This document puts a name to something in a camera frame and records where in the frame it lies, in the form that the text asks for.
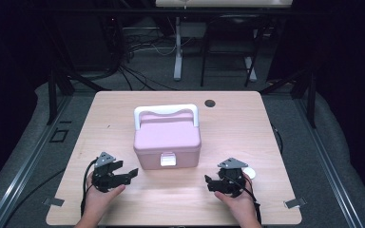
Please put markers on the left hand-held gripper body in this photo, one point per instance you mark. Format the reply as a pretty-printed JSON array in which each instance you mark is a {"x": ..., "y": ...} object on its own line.
[{"x": 103, "y": 180}]

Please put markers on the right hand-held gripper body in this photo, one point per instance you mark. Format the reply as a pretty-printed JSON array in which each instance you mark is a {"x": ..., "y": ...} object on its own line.
[{"x": 236, "y": 180}]

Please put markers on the small white bottle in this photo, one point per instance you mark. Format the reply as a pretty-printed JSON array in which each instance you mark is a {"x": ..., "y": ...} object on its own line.
[{"x": 251, "y": 173}]

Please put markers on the person's left hand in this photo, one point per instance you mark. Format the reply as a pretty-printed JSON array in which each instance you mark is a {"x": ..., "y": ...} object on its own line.
[{"x": 96, "y": 202}]

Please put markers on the person's right hand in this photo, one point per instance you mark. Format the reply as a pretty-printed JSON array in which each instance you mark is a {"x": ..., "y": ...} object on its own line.
[{"x": 242, "y": 205}]

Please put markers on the grey tape strip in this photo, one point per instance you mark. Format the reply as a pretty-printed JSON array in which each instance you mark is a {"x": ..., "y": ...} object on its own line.
[
  {"x": 295, "y": 203},
  {"x": 53, "y": 201}
]

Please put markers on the black table grommet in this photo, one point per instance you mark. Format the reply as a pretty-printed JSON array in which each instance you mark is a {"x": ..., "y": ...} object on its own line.
[{"x": 209, "y": 103}]

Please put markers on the black metal stand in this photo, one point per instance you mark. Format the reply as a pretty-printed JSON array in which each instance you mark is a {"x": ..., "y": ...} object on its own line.
[
  {"x": 52, "y": 95},
  {"x": 312, "y": 95}
]

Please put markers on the white desk with white legs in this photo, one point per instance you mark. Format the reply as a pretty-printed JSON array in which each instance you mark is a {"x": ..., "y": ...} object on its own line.
[{"x": 178, "y": 57}]

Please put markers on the black chair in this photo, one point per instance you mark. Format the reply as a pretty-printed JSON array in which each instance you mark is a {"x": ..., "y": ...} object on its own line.
[{"x": 228, "y": 41}]

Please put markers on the aluminium floor rail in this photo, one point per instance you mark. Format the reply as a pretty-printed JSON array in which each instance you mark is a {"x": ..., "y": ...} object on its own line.
[
  {"x": 28, "y": 164},
  {"x": 326, "y": 164}
]

